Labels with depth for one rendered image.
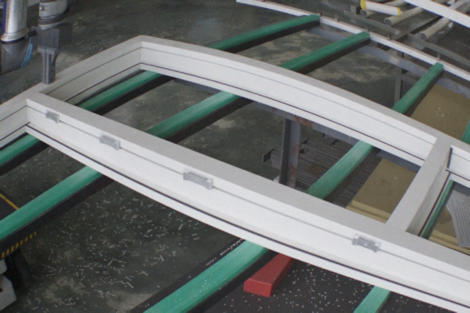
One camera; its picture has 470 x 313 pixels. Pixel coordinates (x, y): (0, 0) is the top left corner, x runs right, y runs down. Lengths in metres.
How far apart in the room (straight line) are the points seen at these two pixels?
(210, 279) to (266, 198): 0.15
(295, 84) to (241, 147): 1.71
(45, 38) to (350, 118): 0.70
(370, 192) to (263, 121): 1.80
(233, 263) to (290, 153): 0.68
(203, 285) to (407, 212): 0.33
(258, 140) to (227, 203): 2.13
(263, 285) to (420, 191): 0.42
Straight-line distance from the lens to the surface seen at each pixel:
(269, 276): 1.27
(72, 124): 1.18
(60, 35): 1.28
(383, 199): 1.54
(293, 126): 1.52
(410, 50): 2.11
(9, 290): 2.01
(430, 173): 1.08
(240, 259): 0.93
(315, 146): 2.40
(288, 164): 1.57
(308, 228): 0.92
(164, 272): 2.26
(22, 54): 1.80
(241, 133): 3.16
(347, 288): 1.31
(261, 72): 1.38
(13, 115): 1.30
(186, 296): 0.85
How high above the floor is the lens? 1.43
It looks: 29 degrees down
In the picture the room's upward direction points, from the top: 3 degrees clockwise
